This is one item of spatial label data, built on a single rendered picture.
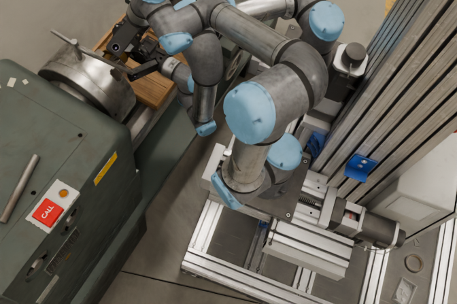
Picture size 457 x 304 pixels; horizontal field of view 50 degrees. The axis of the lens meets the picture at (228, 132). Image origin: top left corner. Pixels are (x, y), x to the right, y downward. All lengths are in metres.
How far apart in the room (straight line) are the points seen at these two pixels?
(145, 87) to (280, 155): 0.82
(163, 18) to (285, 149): 0.48
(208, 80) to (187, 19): 0.29
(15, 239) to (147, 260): 1.30
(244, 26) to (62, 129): 0.65
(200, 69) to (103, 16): 1.94
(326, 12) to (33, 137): 0.97
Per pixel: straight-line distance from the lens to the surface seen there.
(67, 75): 1.63
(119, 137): 1.50
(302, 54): 1.02
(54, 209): 1.43
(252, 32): 1.14
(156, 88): 1.99
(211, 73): 1.47
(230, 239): 2.48
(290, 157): 1.35
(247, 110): 0.93
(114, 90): 1.65
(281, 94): 0.94
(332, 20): 1.64
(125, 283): 2.64
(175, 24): 1.24
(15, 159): 1.52
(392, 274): 2.66
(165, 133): 2.28
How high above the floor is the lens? 2.60
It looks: 64 degrees down
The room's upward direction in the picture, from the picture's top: 15 degrees clockwise
